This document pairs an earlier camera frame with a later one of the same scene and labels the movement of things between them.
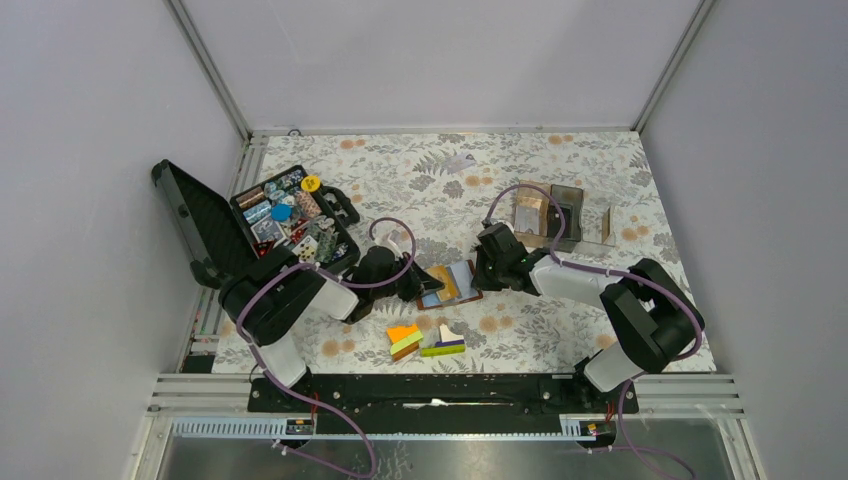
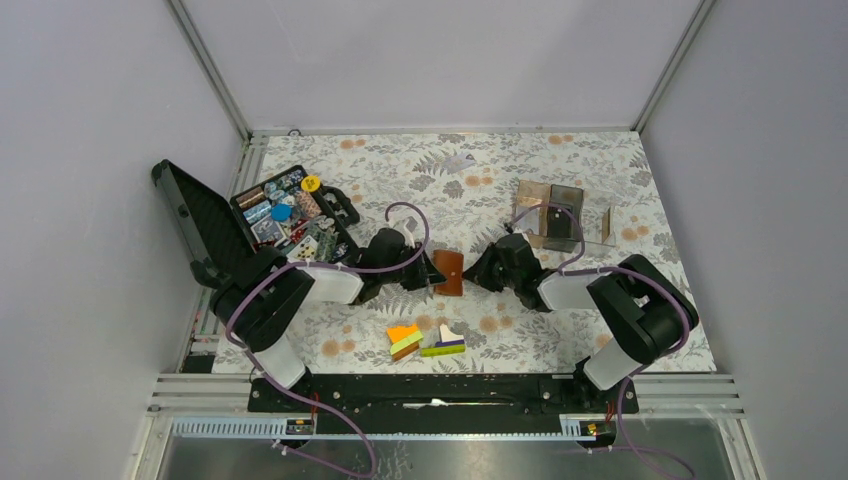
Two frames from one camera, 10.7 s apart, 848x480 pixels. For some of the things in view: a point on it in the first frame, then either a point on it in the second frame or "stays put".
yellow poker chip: [310, 183] stays put
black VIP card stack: [554, 221] stays put
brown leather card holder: [467, 288] → [451, 265]
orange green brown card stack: [404, 339] stays put
